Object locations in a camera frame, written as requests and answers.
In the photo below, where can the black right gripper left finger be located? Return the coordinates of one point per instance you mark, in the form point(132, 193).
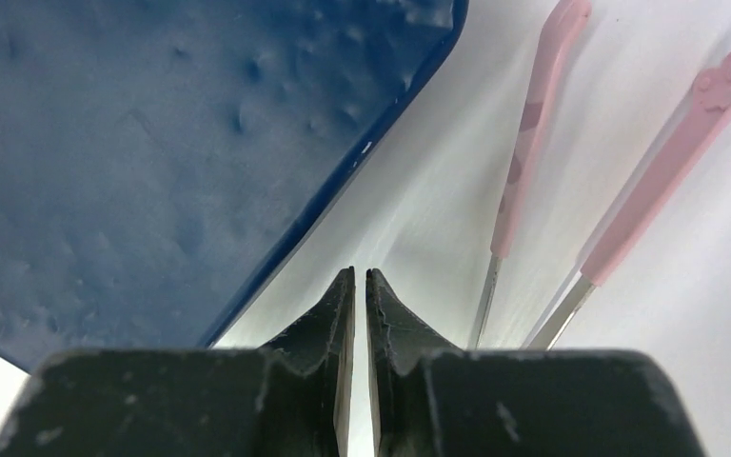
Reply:
point(288, 397)

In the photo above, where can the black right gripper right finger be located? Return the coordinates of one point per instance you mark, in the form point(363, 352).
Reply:
point(431, 398)

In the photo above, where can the dark blue box lid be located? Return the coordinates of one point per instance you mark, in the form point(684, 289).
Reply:
point(160, 159)

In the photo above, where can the pink handled metal tongs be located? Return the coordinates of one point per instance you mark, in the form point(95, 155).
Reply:
point(637, 205)

